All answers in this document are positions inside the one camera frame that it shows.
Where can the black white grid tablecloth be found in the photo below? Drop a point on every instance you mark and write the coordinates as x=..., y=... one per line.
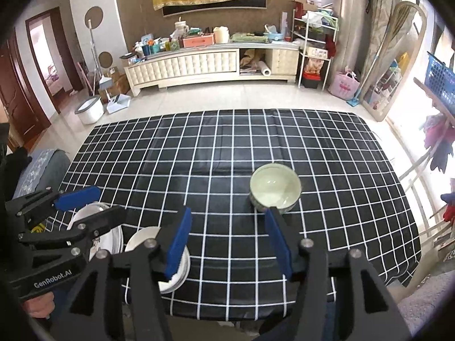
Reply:
x=350, y=198

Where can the pink tote bag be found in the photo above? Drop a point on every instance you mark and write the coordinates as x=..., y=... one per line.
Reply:
x=344, y=85

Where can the small floral cream bowl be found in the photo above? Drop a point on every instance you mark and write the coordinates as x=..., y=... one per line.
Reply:
x=274, y=185

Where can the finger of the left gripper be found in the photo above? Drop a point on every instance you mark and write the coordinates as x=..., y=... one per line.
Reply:
x=97, y=224
x=64, y=201

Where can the brown wooden door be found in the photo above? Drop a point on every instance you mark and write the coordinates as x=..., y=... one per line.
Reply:
x=19, y=101

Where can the white mop pole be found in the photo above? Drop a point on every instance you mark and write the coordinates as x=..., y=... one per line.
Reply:
x=98, y=72

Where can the orange storage box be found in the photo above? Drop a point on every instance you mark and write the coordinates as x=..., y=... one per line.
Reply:
x=198, y=41

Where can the cream tufted TV cabinet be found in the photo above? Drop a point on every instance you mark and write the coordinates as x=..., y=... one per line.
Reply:
x=236, y=61

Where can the white dustpan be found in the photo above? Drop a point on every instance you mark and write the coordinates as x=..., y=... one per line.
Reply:
x=118, y=103

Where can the white metal shelf rack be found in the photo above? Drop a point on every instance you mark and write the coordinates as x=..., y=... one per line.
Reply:
x=316, y=32

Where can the left hand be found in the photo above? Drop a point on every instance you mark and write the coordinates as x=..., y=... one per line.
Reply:
x=40, y=307

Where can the grey sofa with cover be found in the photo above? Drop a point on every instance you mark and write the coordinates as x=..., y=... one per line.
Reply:
x=47, y=169

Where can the white mop bucket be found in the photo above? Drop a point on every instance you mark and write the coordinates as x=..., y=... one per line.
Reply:
x=91, y=110

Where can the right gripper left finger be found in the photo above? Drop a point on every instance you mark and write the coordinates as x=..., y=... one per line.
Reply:
x=94, y=308

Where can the white paper roll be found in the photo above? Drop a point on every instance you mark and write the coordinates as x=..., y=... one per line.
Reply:
x=264, y=69

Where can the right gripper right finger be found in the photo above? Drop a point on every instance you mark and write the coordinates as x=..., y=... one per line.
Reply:
x=365, y=309

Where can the standing mirror frame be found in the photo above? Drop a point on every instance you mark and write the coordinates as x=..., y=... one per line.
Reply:
x=394, y=59

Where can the cream cylindrical jar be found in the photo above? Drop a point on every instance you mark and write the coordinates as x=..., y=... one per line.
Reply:
x=221, y=35

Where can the blue plastic basket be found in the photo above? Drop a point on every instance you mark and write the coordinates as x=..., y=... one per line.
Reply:
x=441, y=81

